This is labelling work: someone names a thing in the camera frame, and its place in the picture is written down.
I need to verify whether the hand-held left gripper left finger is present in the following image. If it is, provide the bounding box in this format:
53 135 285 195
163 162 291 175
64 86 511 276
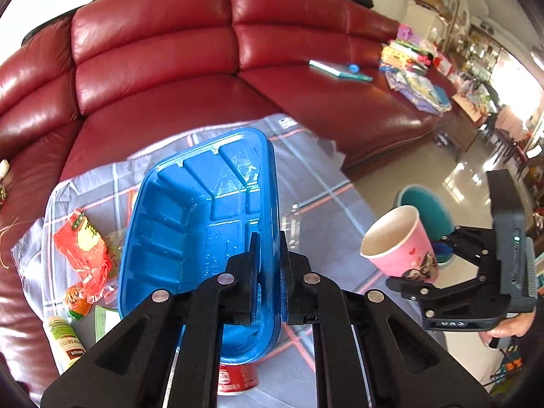
40 233 262 408

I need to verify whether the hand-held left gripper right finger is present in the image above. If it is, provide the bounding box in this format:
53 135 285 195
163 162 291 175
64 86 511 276
278 232 489 408

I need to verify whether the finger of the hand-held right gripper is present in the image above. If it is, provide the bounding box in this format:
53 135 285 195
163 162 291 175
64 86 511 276
433 226 496 268
386 270 489 307

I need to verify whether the pink paper cup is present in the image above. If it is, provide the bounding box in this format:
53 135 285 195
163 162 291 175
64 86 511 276
360 205 439 285

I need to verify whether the teal round bin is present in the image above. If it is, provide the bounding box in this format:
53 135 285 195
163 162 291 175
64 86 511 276
394 184 455 268

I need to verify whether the blue plastic tray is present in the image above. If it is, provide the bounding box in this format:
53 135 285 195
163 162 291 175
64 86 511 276
118 127 282 364

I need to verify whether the red drink can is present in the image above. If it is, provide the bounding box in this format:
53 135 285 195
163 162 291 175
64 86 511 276
218 361 259 396

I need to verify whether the white plastic bottle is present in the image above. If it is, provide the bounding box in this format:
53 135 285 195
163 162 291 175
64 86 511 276
42 315 88 372

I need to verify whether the person's right hand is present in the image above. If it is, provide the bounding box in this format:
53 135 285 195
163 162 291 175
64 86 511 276
479 312 534 349

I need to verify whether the colourful play mat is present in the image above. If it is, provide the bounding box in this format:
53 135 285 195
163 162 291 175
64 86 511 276
493 344 528 388

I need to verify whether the grey checked cloth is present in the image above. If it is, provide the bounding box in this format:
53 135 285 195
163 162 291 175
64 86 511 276
11 113 447 392

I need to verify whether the wooden cabinet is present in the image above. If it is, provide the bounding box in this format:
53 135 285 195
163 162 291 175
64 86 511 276
442 104 486 154

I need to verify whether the table with pink cloth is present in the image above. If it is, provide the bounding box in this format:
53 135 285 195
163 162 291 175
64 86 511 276
495 106 530 139

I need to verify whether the pile of folded clothes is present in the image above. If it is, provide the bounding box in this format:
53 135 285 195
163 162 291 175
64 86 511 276
385 68 452 115

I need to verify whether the white green card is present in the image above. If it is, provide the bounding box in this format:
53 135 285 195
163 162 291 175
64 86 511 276
94 305 122 343

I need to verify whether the red crinkled snack packet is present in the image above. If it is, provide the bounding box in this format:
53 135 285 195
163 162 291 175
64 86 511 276
53 209 112 302

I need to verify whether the small orange snack packet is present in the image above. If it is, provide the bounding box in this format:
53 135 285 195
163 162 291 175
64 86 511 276
64 285 92 320

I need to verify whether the stack of colourful boxes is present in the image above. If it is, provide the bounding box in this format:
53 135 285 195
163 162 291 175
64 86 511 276
379 39 435 73

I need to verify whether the teal book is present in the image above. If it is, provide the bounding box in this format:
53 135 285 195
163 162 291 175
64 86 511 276
309 59 374 82

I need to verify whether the red leather sofa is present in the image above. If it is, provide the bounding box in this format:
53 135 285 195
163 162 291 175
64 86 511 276
0 0 460 392

